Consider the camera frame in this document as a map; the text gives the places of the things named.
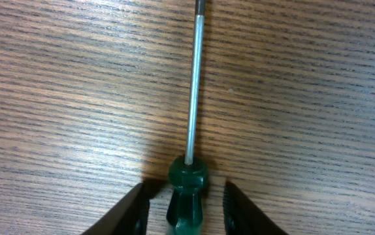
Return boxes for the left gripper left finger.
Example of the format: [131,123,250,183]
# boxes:
[82,183,150,235]

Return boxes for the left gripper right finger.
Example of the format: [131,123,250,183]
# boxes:
[223,181,287,235]

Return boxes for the green handled screwdriver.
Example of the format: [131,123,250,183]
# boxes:
[166,0,208,235]

